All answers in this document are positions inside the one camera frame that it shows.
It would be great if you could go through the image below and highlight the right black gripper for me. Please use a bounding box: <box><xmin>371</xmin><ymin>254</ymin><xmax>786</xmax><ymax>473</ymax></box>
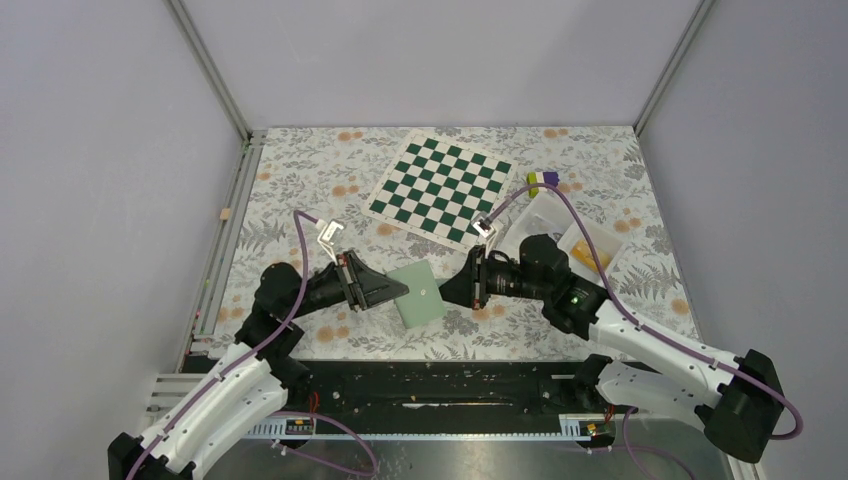
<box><xmin>433</xmin><ymin>244</ymin><xmax>550</xmax><ymax>310</ymax></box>

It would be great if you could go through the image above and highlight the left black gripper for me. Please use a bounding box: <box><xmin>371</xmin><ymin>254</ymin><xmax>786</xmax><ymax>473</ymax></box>
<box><xmin>287</xmin><ymin>250</ymin><xmax>410</xmax><ymax>319</ymax></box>

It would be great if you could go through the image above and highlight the green leather card holder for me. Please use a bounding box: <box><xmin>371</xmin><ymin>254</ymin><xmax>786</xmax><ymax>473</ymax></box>
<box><xmin>387</xmin><ymin>260</ymin><xmax>447</xmax><ymax>329</ymax></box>

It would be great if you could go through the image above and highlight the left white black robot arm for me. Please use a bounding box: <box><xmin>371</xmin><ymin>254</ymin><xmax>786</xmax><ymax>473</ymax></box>
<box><xmin>107</xmin><ymin>250</ymin><xmax>409</xmax><ymax>479</ymax></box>

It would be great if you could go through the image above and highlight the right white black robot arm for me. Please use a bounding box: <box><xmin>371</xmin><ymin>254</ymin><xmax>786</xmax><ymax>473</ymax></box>
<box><xmin>439</xmin><ymin>234</ymin><xmax>786</xmax><ymax>463</ymax></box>

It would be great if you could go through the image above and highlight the yellow card in tray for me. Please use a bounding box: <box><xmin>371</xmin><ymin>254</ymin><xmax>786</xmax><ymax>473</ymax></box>
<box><xmin>570</xmin><ymin>239</ymin><xmax>612</xmax><ymax>273</ymax></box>

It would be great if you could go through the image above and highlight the green white chessboard mat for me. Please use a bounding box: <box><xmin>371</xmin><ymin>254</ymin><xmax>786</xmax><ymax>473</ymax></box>
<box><xmin>362</xmin><ymin>129</ymin><xmax>518</xmax><ymax>251</ymax></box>

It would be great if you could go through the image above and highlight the clear plastic compartment tray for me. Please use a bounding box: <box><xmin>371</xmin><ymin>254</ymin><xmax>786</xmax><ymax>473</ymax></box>
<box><xmin>495</xmin><ymin>193</ymin><xmax>625</xmax><ymax>284</ymax></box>

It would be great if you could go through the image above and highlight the green purple toy block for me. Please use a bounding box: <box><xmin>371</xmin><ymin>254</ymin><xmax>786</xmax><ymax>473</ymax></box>
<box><xmin>526</xmin><ymin>171</ymin><xmax>560</xmax><ymax>198</ymax></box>

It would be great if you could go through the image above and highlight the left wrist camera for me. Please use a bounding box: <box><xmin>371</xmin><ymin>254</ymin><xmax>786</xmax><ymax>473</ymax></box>
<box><xmin>315</xmin><ymin>219</ymin><xmax>345</xmax><ymax>262</ymax></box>

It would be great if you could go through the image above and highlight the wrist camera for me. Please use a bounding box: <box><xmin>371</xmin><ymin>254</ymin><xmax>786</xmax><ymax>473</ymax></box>
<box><xmin>315</xmin><ymin>219</ymin><xmax>345</xmax><ymax>262</ymax></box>
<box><xmin>472</xmin><ymin>217</ymin><xmax>505</xmax><ymax>256</ymax></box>

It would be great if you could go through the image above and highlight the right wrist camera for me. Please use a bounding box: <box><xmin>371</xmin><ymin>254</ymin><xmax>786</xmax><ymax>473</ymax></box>
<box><xmin>472</xmin><ymin>217</ymin><xmax>505</xmax><ymax>256</ymax></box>

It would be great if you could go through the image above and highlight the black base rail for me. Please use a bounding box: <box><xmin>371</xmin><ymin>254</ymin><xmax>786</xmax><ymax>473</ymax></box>
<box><xmin>269</xmin><ymin>355</ymin><xmax>631</xmax><ymax>437</ymax></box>

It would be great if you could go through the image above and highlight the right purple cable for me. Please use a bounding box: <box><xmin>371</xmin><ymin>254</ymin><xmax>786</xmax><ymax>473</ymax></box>
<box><xmin>488</xmin><ymin>182</ymin><xmax>804</xmax><ymax>440</ymax></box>

